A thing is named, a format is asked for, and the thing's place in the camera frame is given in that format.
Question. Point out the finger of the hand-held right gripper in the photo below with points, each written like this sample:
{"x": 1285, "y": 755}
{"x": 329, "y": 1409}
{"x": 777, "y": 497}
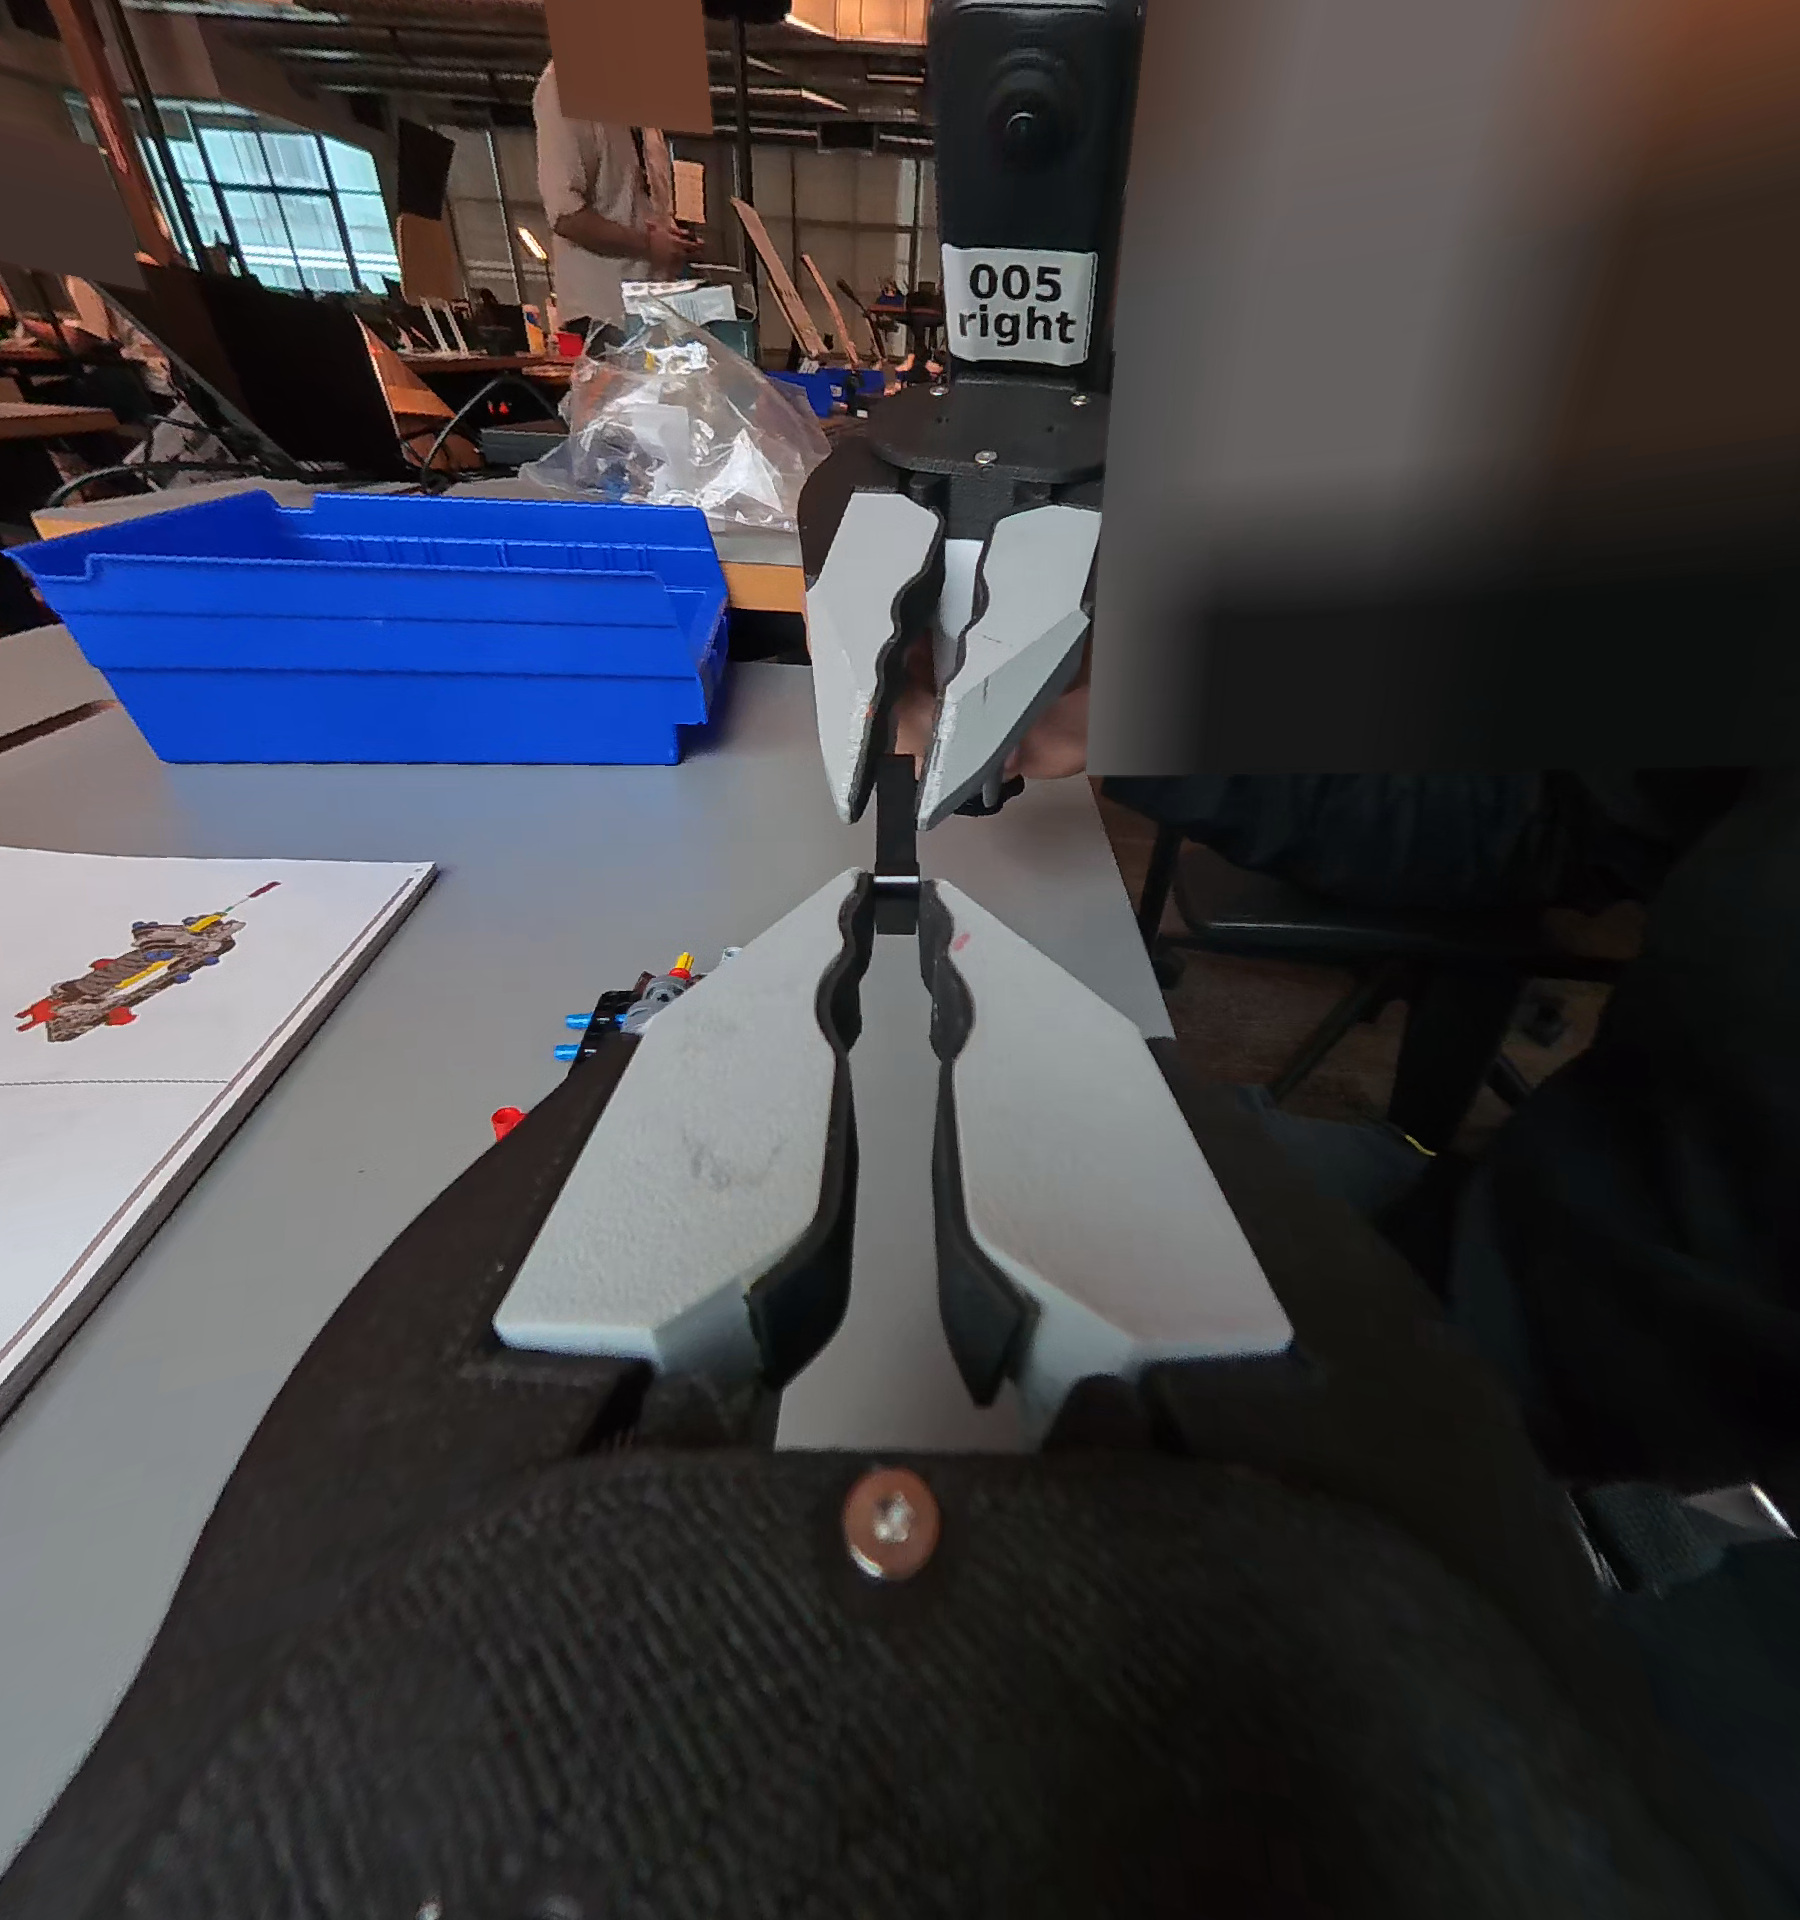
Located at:
{"x": 854, "y": 630}
{"x": 1027, "y": 630}

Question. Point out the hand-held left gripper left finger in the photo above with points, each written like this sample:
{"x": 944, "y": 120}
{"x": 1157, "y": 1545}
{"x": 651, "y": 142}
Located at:
{"x": 691, "y": 1170}

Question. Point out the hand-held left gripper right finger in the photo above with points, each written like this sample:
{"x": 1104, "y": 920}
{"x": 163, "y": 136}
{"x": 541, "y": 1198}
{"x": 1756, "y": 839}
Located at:
{"x": 1110, "y": 1187}

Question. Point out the lego engine frame assembly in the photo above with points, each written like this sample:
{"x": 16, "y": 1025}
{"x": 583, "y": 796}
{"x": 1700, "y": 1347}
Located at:
{"x": 660, "y": 990}

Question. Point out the lego instruction booklet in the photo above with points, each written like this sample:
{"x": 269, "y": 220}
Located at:
{"x": 119, "y": 1051}

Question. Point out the person's right hand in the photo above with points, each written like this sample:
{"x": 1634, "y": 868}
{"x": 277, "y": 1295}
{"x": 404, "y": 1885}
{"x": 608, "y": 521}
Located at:
{"x": 1058, "y": 743}

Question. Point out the clear plastic parts bag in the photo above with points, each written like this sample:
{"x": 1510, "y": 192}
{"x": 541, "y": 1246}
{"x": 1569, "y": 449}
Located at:
{"x": 676, "y": 421}

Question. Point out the black office chair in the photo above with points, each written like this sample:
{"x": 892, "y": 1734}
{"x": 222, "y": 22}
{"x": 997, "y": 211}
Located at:
{"x": 1290, "y": 940}

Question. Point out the cluttered background workbench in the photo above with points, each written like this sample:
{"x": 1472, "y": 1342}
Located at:
{"x": 511, "y": 362}

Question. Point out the blue plastic storage bin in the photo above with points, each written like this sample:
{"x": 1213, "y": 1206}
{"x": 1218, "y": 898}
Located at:
{"x": 389, "y": 646}

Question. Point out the dark upright panel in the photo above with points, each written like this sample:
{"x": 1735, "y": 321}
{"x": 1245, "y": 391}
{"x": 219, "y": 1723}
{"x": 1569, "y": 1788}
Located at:
{"x": 286, "y": 376}

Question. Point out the large paned window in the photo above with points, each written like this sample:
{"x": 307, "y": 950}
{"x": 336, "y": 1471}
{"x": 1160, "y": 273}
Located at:
{"x": 271, "y": 196}

